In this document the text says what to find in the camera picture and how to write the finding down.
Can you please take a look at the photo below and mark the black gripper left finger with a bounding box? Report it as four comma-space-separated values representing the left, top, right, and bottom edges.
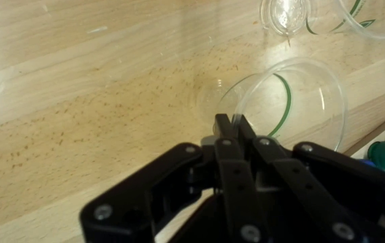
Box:
79, 112, 267, 243

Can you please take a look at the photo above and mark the clear plastic cup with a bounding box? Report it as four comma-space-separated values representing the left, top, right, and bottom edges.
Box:
198, 57, 349, 154
306, 0, 385, 42
259, 0, 313, 41

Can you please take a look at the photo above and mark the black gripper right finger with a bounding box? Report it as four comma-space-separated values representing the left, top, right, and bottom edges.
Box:
233, 114, 385, 243

